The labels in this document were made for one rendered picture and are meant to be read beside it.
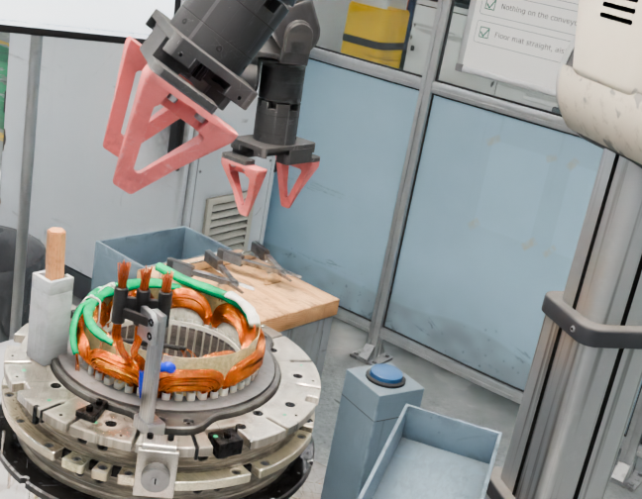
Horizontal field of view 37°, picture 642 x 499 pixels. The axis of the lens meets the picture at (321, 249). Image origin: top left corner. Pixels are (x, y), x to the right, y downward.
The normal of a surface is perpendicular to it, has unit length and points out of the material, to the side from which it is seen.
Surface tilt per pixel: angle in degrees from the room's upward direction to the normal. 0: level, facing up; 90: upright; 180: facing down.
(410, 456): 0
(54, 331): 90
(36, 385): 0
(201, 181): 90
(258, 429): 0
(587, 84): 93
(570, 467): 90
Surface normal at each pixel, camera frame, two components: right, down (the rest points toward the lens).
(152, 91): 0.04, 0.62
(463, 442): -0.29, 0.27
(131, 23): 0.45, 0.26
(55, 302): 0.77, 0.33
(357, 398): -0.82, 0.05
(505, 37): -0.59, 0.18
